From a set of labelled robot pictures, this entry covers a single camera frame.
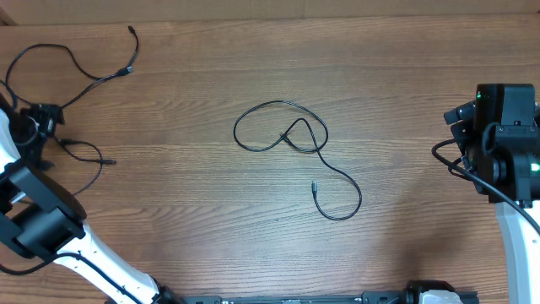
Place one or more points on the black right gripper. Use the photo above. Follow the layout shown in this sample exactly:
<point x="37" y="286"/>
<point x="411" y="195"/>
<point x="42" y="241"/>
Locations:
<point x="463" y="132"/>

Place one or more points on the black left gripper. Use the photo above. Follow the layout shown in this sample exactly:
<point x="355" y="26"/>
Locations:
<point x="48" y="114"/>

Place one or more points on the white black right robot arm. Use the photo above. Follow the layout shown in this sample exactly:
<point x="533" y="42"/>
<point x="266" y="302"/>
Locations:
<point x="498" y="136"/>

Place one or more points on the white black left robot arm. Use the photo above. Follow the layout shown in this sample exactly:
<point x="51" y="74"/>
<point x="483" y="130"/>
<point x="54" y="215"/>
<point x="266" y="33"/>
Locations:
<point x="42" y="219"/>

